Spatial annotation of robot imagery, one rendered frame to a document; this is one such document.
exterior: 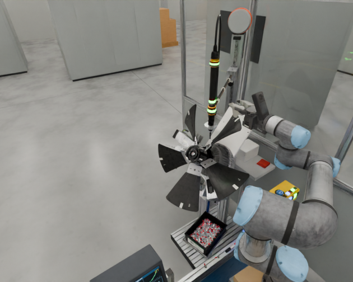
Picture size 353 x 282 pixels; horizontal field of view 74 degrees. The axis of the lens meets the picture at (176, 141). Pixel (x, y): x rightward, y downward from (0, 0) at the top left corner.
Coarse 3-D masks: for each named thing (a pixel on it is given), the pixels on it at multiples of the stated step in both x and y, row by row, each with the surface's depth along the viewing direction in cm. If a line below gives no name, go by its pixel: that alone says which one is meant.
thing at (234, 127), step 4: (232, 116) 150; (236, 120) 140; (228, 124) 146; (232, 124) 141; (236, 124) 137; (240, 124) 134; (224, 128) 148; (228, 128) 141; (232, 128) 137; (236, 128) 134; (240, 128) 132; (220, 132) 150; (224, 132) 141; (228, 132) 138; (232, 132) 135; (220, 136) 142; (224, 136) 138; (212, 140) 151; (216, 140) 142
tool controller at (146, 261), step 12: (144, 252) 95; (120, 264) 92; (132, 264) 91; (144, 264) 90; (156, 264) 90; (96, 276) 89; (108, 276) 88; (120, 276) 87; (132, 276) 86; (144, 276) 87; (156, 276) 91
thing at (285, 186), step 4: (280, 184) 145; (284, 184) 145; (288, 184) 145; (276, 188) 143; (280, 188) 143; (284, 188) 143; (288, 188) 142; (292, 188) 142; (272, 192) 140; (284, 192) 139; (292, 192) 139; (296, 192) 141; (288, 196) 137; (296, 196) 145
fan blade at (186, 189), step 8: (184, 176) 152; (192, 176) 152; (176, 184) 152; (184, 184) 151; (192, 184) 151; (176, 192) 152; (184, 192) 151; (192, 192) 151; (168, 200) 154; (176, 200) 152; (184, 200) 151; (192, 200) 150; (184, 208) 150; (192, 208) 149
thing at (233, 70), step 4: (228, 68) 173; (232, 68) 172; (236, 68) 172; (228, 72) 169; (232, 72) 168; (236, 72) 169; (228, 76) 171; (232, 76) 170; (236, 76) 173; (232, 80) 171
